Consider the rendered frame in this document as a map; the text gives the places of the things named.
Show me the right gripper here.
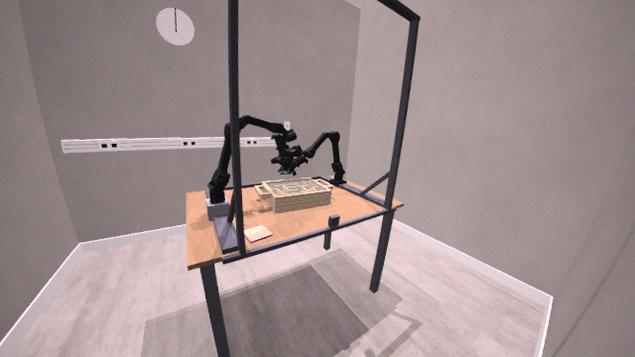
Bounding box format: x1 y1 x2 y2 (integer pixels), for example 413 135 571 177
278 159 300 176

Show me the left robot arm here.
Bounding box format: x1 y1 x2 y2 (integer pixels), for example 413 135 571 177
207 115 298 204

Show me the wooden maze board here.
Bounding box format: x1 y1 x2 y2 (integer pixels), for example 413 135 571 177
255 178 333 212

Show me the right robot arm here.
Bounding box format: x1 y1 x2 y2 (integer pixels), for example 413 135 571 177
295 131 345 181

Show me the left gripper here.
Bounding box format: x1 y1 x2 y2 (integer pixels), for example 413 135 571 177
271 144 294 171

